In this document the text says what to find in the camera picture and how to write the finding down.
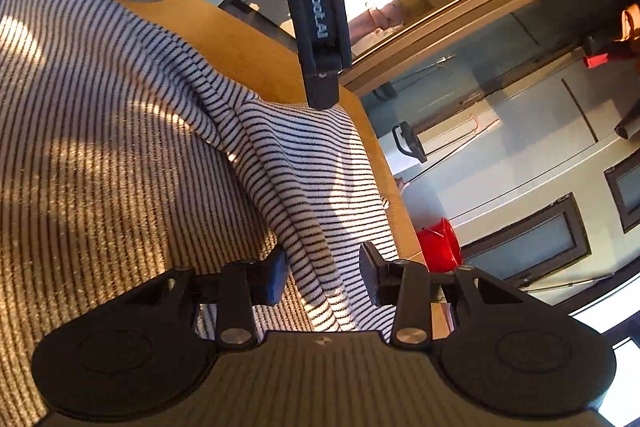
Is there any dark framed frosted glass door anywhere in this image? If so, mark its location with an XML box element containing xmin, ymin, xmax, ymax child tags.
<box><xmin>461</xmin><ymin>192</ymin><xmax>593</xmax><ymax>289</ymax></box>

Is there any red plastic bucket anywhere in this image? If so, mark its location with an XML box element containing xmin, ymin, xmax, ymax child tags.
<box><xmin>416</xmin><ymin>218</ymin><xmax>463</xmax><ymax>280</ymax></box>

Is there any striped knit sweater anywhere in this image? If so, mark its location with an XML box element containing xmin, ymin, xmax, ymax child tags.
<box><xmin>0</xmin><ymin>0</ymin><xmax>401</xmax><ymax>413</ymax></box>

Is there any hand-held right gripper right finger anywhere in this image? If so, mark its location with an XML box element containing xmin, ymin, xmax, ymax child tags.
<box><xmin>359</xmin><ymin>241</ymin><xmax>526</xmax><ymax>352</ymax></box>

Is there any pink hooked pole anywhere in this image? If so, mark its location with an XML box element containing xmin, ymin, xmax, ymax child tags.
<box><xmin>425</xmin><ymin>114</ymin><xmax>498</xmax><ymax>158</ymax></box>

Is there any wooden framed sliding glass door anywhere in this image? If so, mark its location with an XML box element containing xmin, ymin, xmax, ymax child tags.
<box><xmin>220</xmin><ymin>0</ymin><xmax>640</xmax><ymax>98</ymax></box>

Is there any long metal pole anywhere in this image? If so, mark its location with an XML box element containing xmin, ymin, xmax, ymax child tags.
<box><xmin>520</xmin><ymin>273</ymin><xmax>616</xmax><ymax>294</ymax></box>

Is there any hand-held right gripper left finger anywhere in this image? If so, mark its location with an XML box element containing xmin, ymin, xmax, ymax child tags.
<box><xmin>119</xmin><ymin>244</ymin><xmax>291</xmax><ymax>352</ymax></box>

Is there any dark framed window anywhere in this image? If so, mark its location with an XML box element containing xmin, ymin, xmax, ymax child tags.
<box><xmin>602</xmin><ymin>151</ymin><xmax>640</xmax><ymax>234</ymax></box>

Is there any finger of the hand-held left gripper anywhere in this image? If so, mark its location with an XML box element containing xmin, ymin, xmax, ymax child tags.
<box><xmin>297</xmin><ymin>39</ymin><xmax>353</xmax><ymax>111</ymax></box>

